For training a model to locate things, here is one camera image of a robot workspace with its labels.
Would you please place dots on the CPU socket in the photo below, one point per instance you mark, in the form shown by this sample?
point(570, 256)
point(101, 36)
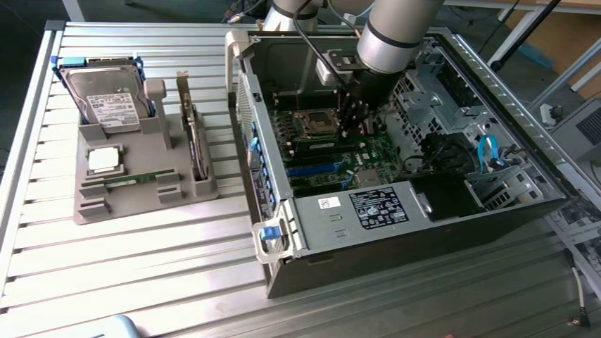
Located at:
point(315, 123)

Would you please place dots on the printed newspaper sheet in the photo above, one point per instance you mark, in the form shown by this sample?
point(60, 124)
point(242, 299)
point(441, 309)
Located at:
point(577, 229)

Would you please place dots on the silver hard disk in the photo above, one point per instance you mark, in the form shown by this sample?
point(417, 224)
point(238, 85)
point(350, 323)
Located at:
point(105, 98)

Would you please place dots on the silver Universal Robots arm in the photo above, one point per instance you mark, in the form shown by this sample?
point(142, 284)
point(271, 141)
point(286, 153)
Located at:
point(389, 31)

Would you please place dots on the white frame wooden desk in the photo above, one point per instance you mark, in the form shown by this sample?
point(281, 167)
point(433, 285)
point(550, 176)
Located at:
point(558, 31)

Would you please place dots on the light blue object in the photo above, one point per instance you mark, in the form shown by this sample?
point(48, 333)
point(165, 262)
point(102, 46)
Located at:
point(107, 327)

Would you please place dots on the graphics card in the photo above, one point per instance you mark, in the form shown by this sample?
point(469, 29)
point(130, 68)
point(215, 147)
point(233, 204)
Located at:
point(194, 134)

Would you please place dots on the blue case latch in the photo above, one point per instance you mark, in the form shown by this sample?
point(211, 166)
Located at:
point(267, 234)

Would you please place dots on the black stand pole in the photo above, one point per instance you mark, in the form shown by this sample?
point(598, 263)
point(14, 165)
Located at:
point(521, 38)

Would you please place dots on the metal disk bay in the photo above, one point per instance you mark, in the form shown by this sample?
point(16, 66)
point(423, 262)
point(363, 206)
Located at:
point(509, 186)

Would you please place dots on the installed green RAM stick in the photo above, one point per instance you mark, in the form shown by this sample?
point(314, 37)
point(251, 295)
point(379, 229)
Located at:
point(323, 146)

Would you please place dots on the open black PC case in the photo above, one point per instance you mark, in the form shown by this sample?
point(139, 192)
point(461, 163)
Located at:
point(422, 246)

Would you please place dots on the white power strip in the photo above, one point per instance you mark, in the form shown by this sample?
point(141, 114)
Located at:
point(550, 113)

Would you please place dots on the silver CPU chip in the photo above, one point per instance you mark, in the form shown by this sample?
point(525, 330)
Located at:
point(105, 159)

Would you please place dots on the blue expansion slot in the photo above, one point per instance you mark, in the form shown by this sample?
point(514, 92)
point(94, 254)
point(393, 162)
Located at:
point(315, 169)

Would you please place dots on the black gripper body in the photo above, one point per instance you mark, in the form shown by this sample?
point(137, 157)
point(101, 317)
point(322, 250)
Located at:
point(373, 86)

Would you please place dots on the grey power supply unit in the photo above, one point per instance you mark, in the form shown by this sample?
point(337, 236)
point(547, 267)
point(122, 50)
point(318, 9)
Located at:
point(355, 214)

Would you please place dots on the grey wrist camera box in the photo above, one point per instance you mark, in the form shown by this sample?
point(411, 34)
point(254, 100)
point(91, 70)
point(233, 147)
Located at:
point(327, 73)

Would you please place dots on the grey parts rack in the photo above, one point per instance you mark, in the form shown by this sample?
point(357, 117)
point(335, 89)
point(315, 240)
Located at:
point(135, 200)

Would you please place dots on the black fan shroud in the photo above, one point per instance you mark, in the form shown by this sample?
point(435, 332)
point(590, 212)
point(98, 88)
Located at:
point(445, 197)

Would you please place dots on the blue disk bracket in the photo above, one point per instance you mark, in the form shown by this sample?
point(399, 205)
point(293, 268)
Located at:
point(139, 81)

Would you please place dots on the grey computer box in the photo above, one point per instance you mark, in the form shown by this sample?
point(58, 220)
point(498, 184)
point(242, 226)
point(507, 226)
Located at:
point(579, 134)

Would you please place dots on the green motherboard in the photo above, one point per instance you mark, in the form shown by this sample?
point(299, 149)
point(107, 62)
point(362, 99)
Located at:
point(355, 158)

